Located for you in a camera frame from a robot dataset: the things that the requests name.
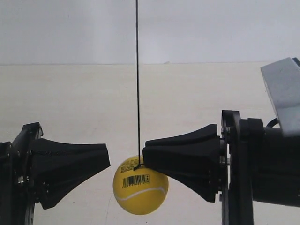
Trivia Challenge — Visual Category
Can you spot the yellow tennis ball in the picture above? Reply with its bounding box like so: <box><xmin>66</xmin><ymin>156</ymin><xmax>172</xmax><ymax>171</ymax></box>
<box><xmin>112</xmin><ymin>155</ymin><xmax>169</xmax><ymax>215</ymax></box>

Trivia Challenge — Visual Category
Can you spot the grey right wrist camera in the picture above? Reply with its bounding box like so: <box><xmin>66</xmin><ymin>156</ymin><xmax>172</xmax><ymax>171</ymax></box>
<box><xmin>261</xmin><ymin>57</ymin><xmax>300</xmax><ymax>137</ymax></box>

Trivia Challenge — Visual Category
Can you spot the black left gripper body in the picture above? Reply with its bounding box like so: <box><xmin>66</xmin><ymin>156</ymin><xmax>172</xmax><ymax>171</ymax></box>
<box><xmin>0</xmin><ymin>122</ymin><xmax>43</xmax><ymax>225</ymax></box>

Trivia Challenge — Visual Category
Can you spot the black hanging string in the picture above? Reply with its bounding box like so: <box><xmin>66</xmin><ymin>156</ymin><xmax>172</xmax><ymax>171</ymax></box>
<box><xmin>135</xmin><ymin>0</ymin><xmax>143</xmax><ymax>167</ymax></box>

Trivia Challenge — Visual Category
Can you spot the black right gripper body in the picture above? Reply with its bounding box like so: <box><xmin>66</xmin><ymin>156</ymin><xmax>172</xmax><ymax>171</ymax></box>
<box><xmin>220</xmin><ymin>110</ymin><xmax>300</xmax><ymax>225</ymax></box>

